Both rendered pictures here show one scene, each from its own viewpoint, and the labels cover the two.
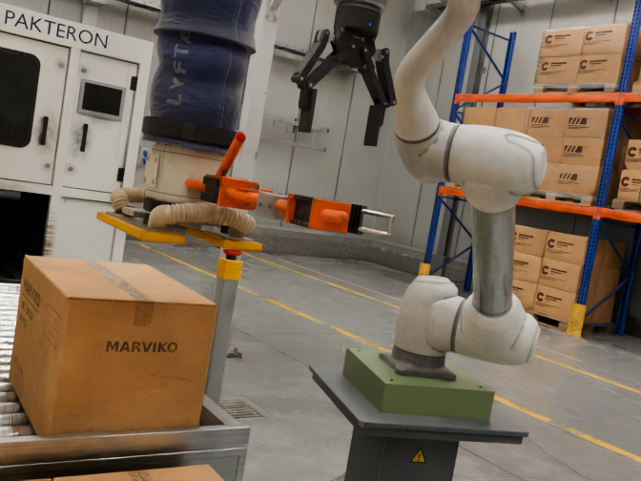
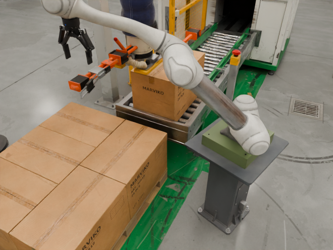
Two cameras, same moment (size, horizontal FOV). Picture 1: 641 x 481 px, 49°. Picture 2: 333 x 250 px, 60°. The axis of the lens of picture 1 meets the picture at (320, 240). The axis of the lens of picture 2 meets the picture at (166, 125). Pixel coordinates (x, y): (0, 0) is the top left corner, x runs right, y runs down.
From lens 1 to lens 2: 1.79 m
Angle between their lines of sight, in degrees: 64
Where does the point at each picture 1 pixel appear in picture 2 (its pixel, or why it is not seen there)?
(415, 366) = (228, 133)
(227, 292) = (231, 69)
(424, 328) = not seen: hidden behind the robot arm
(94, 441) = (140, 113)
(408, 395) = (210, 143)
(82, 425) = (140, 107)
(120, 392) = (149, 101)
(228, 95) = (134, 15)
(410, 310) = not seen: hidden behind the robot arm
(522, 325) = (248, 138)
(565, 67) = not seen: outside the picture
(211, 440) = (174, 126)
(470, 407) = (236, 160)
